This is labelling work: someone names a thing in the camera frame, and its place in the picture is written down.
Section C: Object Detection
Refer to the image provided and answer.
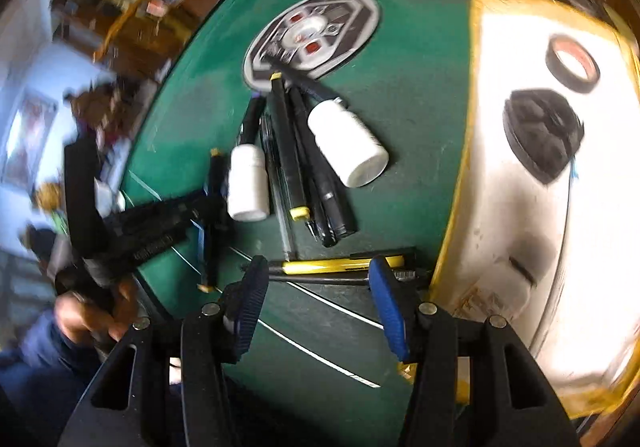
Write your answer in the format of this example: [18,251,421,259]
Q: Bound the white bottle QR label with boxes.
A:
[227,144,270,222]

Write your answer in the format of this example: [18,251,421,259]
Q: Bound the black marker yellow ends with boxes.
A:
[270,72,310,222]

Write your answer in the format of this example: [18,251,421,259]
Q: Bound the white bottle red label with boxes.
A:
[307,100,390,188]

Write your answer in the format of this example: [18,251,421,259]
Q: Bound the clear ballpoint pen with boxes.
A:
[260,113,297,261]

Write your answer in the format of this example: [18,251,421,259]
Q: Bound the round table control panel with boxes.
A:
[242,0,381,92]

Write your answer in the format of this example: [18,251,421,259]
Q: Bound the operator left hand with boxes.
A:
[54,276,139,344]

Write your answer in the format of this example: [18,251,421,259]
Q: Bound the yellow black pen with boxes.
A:
[268,247,416,276]

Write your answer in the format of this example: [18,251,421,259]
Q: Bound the black gel pen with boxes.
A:
[269,269,433,285]

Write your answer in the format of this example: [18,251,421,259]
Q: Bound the gold lined white tray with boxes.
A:
[431,0,639,418]

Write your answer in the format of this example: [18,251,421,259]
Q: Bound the black marker grey cap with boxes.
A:
[267,56,358,248]

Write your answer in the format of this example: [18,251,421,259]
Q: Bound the black marker tan band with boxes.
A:
[198,148,228,293]

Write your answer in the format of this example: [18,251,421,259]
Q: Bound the black tape roll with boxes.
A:
[546,34,601,95]

